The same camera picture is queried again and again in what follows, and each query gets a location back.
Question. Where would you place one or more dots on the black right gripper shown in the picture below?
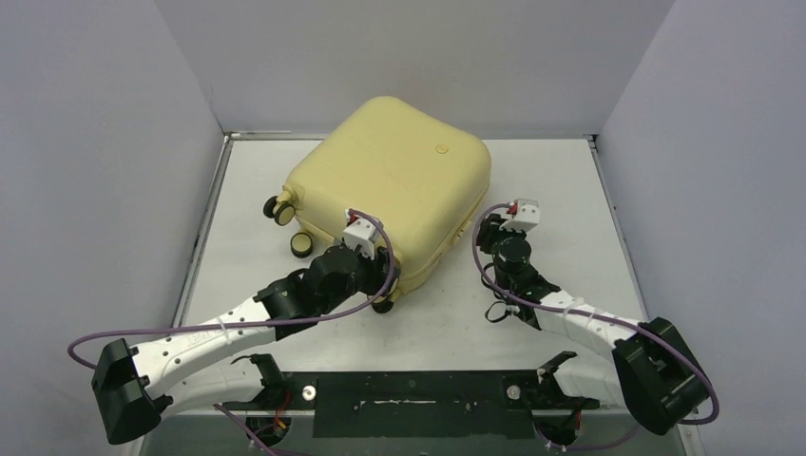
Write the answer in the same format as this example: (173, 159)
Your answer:
(489, 232)

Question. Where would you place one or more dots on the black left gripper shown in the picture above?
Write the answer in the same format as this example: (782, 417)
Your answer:
(378, 271)

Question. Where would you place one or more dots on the yellow suitcase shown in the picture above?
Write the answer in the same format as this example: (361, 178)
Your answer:
(422, 178)

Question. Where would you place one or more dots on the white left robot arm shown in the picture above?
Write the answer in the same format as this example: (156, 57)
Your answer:
(137, 386)

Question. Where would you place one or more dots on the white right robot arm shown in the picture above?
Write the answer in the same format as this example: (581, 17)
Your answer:
(653, 373)

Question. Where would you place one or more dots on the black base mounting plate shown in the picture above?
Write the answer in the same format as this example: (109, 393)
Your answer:
(429, 404)

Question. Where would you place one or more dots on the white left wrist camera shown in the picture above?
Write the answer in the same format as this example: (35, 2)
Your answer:
(360, 234)

